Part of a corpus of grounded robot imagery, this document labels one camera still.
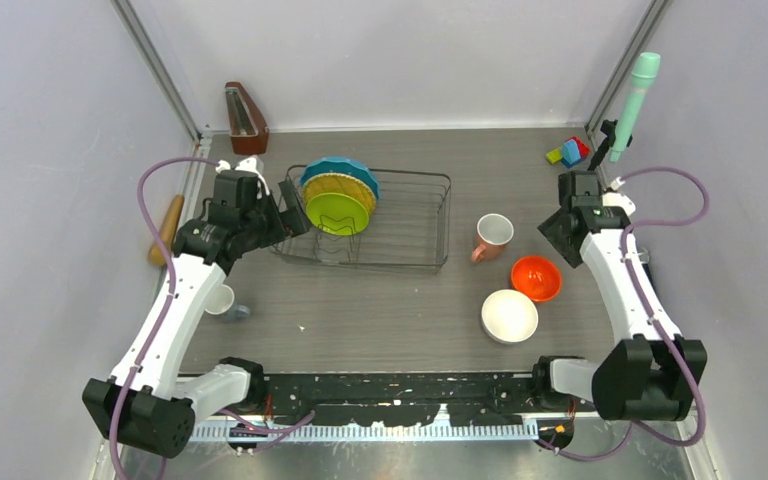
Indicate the brown metronome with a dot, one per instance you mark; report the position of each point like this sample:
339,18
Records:
248,129

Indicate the wooden rolling pin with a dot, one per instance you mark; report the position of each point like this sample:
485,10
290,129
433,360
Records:
166,230

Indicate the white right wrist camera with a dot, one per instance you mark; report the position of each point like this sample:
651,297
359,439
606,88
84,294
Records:
614,197

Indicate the white bowl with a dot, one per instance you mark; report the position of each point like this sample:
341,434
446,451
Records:
509,316

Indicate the pink mug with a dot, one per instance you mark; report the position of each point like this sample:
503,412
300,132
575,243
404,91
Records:
493,233

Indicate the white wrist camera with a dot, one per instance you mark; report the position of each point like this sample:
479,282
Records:
614,197
252,165

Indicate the yellow woven pattern plate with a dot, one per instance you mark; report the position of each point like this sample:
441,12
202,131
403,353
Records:
343,184

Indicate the blue polka dot plate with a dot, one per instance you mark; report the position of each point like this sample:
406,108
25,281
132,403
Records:
342,165

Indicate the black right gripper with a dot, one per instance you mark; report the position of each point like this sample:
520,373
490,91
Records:
549,228

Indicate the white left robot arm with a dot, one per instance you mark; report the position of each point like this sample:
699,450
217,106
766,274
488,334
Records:
140,404

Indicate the black microphone stand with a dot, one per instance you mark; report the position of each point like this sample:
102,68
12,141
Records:
608,129

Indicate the black wire dish rack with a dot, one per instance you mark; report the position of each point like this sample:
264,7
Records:
408,232

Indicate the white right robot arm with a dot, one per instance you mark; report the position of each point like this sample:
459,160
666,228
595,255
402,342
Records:
652,372

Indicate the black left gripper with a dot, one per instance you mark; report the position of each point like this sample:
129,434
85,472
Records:
294,220

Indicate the lime green plate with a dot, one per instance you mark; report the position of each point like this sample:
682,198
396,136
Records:
337,214

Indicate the orange bowl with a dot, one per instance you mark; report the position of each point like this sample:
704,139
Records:
537,278

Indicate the colourful toy blocks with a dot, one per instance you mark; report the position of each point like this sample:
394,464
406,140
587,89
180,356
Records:
571,153

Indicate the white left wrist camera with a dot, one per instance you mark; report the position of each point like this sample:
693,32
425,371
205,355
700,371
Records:
252,165

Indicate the grey blue mug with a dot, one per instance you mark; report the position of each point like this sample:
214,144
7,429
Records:
222,305

